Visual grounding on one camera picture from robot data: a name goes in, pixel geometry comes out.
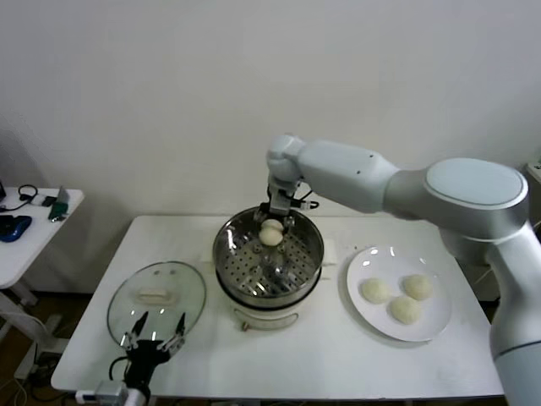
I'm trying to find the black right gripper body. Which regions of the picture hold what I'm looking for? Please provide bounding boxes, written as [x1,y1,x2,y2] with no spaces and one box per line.
[266,179,302,216]

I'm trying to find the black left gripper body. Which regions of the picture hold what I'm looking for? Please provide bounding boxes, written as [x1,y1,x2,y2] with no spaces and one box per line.
[125,340,170,388]

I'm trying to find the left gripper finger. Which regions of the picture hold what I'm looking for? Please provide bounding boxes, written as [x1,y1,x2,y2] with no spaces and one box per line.
[159,311,188,353]
[121,311,149,350]

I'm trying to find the white steamed baozi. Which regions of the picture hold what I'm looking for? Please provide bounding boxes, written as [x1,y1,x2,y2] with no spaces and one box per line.
[401,273,434,301]
[388,295,423,326]
[258,218,285,246]
[359,277,392,305]

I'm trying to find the glass lid with white handle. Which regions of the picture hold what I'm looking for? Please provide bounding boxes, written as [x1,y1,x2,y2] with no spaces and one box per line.
[106,261,207,350]

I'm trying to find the steel steamer basket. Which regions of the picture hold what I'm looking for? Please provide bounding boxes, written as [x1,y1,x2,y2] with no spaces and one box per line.
[198,206,339,308]

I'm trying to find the white round plate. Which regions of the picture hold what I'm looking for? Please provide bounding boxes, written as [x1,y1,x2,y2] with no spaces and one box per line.
[345,245,453,343]

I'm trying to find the white side table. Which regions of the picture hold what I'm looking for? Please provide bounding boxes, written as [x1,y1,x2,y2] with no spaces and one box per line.
[0,188,85,377]

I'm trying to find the green tool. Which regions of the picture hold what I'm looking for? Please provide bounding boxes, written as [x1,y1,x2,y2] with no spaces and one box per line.
[46,201,69,223]

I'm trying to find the blue device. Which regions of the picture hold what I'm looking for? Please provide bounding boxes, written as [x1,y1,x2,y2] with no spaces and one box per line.
[0,214,33,243]

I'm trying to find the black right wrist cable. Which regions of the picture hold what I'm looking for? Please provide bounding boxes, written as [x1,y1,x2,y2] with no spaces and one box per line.
[294,189,320,211]

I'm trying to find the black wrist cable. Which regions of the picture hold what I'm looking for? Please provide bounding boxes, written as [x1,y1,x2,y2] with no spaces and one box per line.
[294,189,320,211]
[110,357,133,381]

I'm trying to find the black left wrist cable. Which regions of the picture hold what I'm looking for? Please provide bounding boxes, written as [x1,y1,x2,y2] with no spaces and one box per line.
[110,357,133,381]

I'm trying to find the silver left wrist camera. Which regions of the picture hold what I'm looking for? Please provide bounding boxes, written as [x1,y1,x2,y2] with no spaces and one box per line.
[75,379,128,403]

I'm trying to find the black headphones with cable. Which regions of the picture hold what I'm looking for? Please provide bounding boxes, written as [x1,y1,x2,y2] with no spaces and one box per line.
[0,184,40,211]

